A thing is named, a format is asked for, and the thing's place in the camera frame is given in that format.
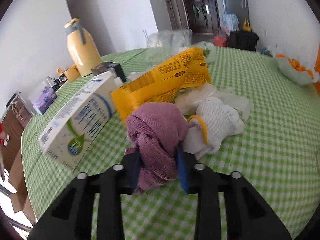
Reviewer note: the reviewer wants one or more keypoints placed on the yellow snack bag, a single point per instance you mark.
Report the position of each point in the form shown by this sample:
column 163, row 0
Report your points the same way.
column 187, row 69

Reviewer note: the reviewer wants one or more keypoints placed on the clear plastic packaging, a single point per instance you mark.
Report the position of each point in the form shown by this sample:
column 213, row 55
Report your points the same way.
column 167, row 43

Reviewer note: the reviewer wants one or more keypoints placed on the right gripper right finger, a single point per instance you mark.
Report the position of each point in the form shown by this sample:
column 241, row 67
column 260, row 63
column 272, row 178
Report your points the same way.
column 248, row 215

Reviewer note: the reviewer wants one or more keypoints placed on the white milk carton box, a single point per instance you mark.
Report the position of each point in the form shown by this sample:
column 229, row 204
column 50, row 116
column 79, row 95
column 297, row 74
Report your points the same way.
column 72, row 130

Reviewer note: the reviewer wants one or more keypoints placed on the brown wooden chair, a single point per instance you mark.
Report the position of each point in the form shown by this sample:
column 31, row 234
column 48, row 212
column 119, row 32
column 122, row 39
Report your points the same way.
column 14, row 122

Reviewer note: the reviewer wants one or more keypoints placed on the black bag on floor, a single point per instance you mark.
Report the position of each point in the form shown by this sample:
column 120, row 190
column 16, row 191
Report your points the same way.
column 243, row 40

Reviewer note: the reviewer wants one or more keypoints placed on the purple cloth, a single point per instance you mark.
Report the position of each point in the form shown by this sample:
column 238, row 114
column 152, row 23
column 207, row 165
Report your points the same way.
column 155, row 131

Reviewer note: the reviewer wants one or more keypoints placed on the purple tissue box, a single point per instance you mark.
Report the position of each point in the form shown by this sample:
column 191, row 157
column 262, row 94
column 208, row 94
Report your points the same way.
column 42, row 97

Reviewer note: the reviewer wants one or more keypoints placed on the green checked tablecloth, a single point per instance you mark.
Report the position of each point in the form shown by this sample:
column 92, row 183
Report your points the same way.
column 278, row 152

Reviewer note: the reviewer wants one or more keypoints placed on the yellow round tin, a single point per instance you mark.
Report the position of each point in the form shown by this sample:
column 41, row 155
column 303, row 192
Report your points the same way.
column 71, row 73

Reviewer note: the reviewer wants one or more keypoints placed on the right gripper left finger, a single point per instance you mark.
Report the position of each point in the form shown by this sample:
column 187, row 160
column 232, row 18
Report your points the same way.
column 70, row 215

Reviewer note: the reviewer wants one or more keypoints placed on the dark blue pet supplement box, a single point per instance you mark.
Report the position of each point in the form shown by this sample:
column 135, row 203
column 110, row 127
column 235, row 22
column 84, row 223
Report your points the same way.
column 114, row 68

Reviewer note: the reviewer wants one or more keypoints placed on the yellow thermos jug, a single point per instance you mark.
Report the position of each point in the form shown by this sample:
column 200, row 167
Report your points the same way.
column 81, row 47

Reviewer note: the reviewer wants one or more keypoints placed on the white knit glove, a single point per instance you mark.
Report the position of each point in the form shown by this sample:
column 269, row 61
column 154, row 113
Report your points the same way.
column 213, row 122

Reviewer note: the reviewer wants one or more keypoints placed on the dark entrance door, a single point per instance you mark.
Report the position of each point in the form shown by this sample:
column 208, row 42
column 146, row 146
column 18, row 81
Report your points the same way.
column 202, row 16

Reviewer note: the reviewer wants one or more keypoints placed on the bowl of oranges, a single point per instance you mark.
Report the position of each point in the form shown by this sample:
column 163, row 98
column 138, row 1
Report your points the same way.
column 294, row 71

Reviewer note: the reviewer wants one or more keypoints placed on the cardboard box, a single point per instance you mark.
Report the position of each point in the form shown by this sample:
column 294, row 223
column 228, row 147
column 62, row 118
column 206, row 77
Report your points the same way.
column 20, row 200

